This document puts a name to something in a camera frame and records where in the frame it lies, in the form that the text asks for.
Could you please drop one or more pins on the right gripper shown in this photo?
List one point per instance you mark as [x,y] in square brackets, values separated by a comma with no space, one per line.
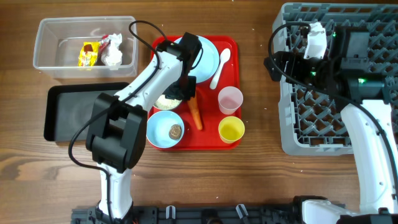
[295,60]

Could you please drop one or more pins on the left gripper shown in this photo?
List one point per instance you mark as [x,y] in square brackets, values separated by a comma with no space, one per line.
[186,94]

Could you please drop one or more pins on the orange carrot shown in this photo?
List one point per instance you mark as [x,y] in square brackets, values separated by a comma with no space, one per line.
[195,112]

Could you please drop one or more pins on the green bowl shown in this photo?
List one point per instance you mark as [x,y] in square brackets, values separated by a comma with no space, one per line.
[168,107]

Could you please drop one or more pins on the brown round cookie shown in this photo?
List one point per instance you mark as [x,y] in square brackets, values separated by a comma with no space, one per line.
[175,132]

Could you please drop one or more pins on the pink plastic cup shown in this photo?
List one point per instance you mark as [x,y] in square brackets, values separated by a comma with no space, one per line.
[230,99]

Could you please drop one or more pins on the light blue bowl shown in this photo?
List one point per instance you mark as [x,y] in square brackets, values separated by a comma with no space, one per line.
[158,126]

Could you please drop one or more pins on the yellow plastic cup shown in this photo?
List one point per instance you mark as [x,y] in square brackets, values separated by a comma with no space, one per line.
[231,129]

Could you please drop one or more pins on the red snack wrapper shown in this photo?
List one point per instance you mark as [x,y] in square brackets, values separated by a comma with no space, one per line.
[104,42]

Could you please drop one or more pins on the yellow foil wrapper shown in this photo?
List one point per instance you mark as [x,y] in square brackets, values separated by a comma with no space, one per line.
[88,54]

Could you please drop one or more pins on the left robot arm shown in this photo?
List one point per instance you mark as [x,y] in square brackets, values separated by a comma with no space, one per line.
[117,127]

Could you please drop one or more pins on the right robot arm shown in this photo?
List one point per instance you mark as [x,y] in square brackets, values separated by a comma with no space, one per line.
[339,68]

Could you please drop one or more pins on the grey dishwasher rack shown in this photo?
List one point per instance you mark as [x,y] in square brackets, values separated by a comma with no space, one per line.
[309,123]

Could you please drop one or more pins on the clear plastic waste bin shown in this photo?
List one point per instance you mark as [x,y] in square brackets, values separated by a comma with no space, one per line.
[59,41]

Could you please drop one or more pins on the black waste tray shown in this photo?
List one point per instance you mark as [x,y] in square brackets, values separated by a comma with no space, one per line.
[70,106]

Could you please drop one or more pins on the large light blue plate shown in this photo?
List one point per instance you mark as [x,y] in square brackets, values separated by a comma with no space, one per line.
[207,61]

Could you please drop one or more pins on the red serving tray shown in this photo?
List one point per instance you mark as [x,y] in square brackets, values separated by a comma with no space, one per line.
[208,138]

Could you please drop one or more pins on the white plastic spoon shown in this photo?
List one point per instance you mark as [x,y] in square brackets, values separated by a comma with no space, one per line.
[224,57]

